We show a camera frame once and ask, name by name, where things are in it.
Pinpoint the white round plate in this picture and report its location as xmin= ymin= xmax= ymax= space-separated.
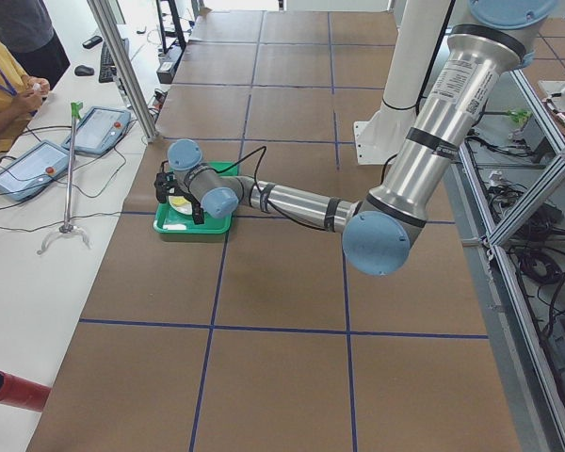
xmin=168 ymin=196 xmax=193 ymax=216

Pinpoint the reacher grabber tool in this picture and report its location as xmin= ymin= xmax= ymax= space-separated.
xmin=37 ymin=102 xmax=90 ymax=255

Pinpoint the green plastic tray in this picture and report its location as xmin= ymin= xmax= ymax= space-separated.
xmin=153 ymin=161 xmax=232 ymax=242

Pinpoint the aluminium frame rail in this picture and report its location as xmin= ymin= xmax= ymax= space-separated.
xmin=445 ymin=60 xmax=565 ymax=451

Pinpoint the teach pendant tablet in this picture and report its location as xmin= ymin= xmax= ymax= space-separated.
xmin=72 ymin=105 xmax=131 ymax=156
xmin=0 ymin=140 xmax=70 ymax=202

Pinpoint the person in grey shirt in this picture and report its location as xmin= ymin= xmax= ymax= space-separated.
xmin=0 ymin=0 xmax=70 ymax=89

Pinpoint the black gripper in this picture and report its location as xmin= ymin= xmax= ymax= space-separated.
xmin=153 ymin=171 xmax=204 ymax=224

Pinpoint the far teach pendant tablet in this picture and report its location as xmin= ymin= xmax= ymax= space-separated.
xmin=72 ymin=105 xmax=131 ymax=156

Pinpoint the black keyboard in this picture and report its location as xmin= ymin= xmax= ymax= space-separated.
xmin=98 ymin=42 xmax=117 ymax=83

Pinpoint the near teach pendant tablet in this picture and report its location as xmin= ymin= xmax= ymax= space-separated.
xmin=0 ymin=140 xmax=70 ymax=202

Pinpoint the red cylinder tube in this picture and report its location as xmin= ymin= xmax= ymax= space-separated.
xmin=0 ymin=371 xmax=51 ymax=412

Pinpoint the black computer mouse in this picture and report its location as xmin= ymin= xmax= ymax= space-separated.
xmin=74 ymin=65 xmax=95 ymax=77

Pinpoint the person in yellow shirt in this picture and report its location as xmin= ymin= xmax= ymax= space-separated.
xmin=0 ymin=41 xmax=51 ymax=153

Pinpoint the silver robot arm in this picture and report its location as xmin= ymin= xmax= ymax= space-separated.
xmin=154 ymin=1 xmax=556 ymax=276

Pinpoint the aluminium frame post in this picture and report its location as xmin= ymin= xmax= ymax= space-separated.
xmin=88 ymin=0 xmax=158 ymax=143

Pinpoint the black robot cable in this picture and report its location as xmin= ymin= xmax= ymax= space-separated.
xmin=159 ymin=145 xmax=345 ymax=232

